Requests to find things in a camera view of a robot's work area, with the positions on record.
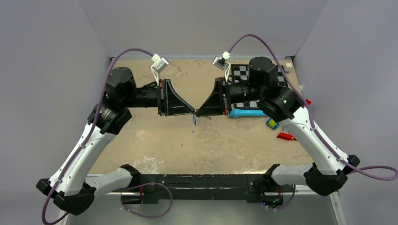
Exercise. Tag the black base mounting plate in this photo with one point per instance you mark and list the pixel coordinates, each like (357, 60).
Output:
(251, 188)

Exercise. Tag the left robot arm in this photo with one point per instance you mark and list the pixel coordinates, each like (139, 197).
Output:
(69, 187)

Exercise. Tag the aluminium frame rail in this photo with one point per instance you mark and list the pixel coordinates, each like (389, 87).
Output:
(301, 207)

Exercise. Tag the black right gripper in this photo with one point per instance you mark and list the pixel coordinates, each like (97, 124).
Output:
(214, 105)

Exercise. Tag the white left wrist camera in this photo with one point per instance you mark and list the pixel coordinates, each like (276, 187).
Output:
(159, 64)

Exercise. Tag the red triangular block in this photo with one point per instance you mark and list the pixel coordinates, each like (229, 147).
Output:
(286, 136)

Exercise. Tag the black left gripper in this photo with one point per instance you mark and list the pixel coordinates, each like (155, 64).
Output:
(169, 102)

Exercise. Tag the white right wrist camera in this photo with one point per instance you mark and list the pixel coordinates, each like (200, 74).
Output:
(223, 64)

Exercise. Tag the light blue plastic cylinder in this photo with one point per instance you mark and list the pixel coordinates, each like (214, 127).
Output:
(246, 112)

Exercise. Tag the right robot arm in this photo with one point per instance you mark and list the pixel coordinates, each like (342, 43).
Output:
(330, 167)

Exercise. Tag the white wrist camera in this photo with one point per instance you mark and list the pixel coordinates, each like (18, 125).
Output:
(159, 64)
(223, 64)

